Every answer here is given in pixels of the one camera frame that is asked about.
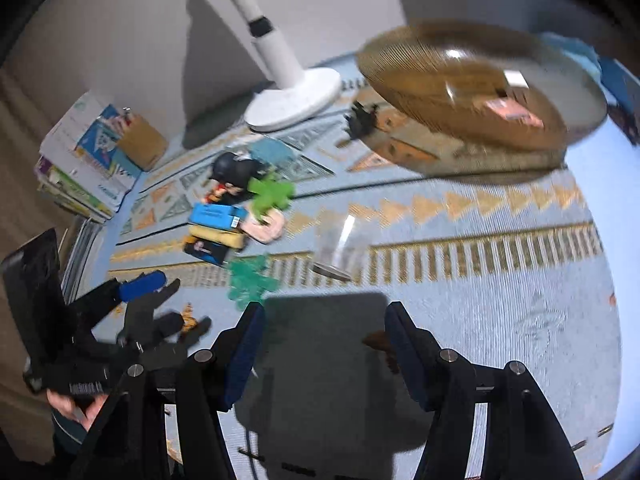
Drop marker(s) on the white lamp stand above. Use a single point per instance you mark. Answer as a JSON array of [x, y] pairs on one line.
[[298, 93]]

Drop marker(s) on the black-haired red figurine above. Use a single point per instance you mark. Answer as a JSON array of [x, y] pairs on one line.
[[229, 193]]

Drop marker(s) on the pink mouse-shaped object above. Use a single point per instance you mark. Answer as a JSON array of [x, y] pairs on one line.
[[265, 230]]

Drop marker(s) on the pens in holder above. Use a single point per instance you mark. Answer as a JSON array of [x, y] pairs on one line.
[[123, 120]]

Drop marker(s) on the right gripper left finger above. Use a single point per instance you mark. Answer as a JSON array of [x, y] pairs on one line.
[[210, 382]]

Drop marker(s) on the black spiky toy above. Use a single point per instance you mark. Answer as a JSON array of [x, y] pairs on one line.
[[361, 120]]

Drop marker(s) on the patterned blue table mat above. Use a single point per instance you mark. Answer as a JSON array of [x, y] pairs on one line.
[[510, 271]]

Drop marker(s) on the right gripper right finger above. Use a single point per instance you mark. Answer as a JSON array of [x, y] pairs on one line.
[[524, 439]]

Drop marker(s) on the black blue rectangular box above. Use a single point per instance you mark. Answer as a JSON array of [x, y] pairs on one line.
[[205, 250]]

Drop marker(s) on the amber ribbed glass bowl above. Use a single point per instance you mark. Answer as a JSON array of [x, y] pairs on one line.
[[433, 71]]

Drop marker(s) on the cardboard pen holder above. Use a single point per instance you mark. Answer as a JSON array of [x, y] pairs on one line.
[[142, 143]]

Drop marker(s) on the light blue dinosaur toy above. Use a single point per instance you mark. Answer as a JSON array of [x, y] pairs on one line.
[[271, 152]]

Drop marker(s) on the light green dinosaur toy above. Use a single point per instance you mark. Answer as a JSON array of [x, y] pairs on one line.
[[269, 193]]

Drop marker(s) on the stack of books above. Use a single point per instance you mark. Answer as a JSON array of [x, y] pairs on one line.
[[80, 156]]

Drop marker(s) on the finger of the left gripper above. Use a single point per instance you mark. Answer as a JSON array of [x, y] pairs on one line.
[[103, 299], [161, 338]]

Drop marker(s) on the yellow rectangular box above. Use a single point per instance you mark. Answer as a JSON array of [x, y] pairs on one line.
[[231, 238]]

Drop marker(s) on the person's left hand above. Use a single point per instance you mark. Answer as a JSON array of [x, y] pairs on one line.
[[68, 408]]

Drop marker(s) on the dark green dinosaur toy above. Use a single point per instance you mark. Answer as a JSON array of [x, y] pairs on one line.
[[249, 281]]

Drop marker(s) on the pink card pack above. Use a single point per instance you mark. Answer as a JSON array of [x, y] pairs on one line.
[[508, 109]]

